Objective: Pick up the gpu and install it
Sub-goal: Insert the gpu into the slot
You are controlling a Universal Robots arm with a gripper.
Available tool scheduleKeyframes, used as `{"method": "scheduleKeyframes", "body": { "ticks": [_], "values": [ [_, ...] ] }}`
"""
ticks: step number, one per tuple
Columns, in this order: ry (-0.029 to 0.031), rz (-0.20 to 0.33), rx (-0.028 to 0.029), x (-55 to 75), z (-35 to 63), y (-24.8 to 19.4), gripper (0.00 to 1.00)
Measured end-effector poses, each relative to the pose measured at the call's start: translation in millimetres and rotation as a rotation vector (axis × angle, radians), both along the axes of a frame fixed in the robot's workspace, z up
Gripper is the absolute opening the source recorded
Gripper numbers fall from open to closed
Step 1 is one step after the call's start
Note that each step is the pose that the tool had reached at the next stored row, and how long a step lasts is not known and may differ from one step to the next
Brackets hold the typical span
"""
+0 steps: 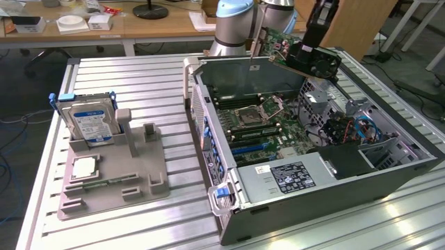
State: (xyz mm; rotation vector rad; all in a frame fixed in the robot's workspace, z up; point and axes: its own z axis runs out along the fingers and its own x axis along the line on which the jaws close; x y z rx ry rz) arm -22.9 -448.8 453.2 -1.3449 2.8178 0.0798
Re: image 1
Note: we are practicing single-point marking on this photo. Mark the black round lamp base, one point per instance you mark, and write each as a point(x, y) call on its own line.
point(151, 11)

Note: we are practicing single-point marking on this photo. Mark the metal drive cage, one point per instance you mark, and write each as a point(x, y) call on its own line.
point(318, 100)

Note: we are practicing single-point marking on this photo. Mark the white paper folder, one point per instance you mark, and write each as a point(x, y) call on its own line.
point(202, 23)

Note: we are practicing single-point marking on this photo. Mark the white round part on square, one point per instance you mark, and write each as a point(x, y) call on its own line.
point(72, 26)

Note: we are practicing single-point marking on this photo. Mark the white table frame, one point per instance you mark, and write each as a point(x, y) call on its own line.
point(400, 26)

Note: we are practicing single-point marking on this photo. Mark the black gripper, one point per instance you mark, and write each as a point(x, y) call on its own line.
point(314, 34)

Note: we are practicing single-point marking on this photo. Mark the white box with black top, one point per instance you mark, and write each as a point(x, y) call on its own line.
point(30, 27)

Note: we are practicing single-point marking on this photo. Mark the black power adaptor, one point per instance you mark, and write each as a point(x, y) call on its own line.
point(382, 57)

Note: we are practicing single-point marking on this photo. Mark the black chair base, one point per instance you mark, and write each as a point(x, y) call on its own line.
point(38, 60)

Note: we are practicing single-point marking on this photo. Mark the green motherboard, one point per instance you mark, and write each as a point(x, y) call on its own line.
point(289, 130)

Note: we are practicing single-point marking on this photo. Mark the grey power supply unit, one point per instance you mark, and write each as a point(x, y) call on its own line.
point(257, 187)

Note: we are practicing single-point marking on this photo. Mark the green RAM stick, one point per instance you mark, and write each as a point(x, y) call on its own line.
point(257, 131)
point(105, 182)

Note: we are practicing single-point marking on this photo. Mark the black plastic air shroud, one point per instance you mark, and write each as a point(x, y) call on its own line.
point(344, 161)

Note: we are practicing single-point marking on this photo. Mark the silver CPU chip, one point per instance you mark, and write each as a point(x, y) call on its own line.
point(84, 168)

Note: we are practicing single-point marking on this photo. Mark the wooden desk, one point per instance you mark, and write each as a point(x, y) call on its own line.
point(157, 26)

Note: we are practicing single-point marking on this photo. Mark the grey printed parts rack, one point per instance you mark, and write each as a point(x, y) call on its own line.
point(111, 187)

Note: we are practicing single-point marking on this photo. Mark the black floor stand foot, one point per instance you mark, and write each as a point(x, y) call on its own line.
point(424, 91)

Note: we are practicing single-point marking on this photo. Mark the green graphics card with fan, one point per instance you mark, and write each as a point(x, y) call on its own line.
point(278, 41)

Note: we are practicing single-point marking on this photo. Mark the metal socket cover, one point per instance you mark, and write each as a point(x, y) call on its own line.
point(273, 106)

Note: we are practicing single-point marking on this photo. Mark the small white box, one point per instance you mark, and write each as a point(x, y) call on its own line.
point(101, 24)

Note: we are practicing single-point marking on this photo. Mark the silver chipset heatsink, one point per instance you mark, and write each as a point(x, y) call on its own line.
point(286, 153)

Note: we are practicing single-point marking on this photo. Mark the brown cardboard box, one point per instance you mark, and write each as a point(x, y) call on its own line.
point(209, 6)

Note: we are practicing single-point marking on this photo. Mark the grey metal disk bay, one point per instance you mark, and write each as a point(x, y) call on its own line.
point(385, 153)

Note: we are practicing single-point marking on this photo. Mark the red packet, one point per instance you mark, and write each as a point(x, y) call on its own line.
point(111, 11)

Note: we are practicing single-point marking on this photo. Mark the wooden cabinet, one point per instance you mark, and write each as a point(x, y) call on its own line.
point(365, 26)

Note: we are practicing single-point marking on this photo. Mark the black open PC case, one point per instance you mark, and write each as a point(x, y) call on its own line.
point(313, 208)

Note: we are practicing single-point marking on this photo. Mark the grey cup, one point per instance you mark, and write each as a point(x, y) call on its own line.
point(50, 3)

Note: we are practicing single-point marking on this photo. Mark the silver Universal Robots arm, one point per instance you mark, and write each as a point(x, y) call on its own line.
point(229, 31)

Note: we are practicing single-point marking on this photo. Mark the hard disk in blue caddy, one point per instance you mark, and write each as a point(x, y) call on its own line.
point(90, 125)

